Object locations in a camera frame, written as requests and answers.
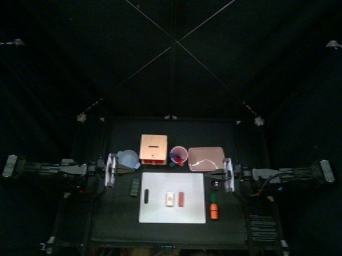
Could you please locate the pink square plastic tray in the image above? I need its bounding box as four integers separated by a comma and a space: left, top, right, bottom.
187, 146, 227, 173

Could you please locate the dark green toy block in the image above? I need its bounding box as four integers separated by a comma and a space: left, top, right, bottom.
130, 178, 142, 197

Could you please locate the copper orange toy box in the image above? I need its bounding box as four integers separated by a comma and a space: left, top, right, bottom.
138, 133, 170, 166

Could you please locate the clear pink measuring cup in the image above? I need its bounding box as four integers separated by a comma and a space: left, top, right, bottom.
169, 145, 190, 167

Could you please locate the orange toy carrot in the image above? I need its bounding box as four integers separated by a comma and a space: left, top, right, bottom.
209, 193, 221, 221

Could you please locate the white toy rice block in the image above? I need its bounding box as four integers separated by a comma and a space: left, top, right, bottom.
165, 191, 177, 208

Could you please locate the white cutting board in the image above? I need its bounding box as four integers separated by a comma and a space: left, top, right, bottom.
138, 171, 209, 225

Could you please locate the white text label sticker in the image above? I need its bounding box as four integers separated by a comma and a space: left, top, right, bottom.
247, 214, 280, 243

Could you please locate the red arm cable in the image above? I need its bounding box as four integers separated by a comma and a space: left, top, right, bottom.
250, 173, 286, 198

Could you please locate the thin grey brace wire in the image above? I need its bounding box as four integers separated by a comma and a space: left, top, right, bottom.
82, 0, 237, 116
125, 0, 262, 118

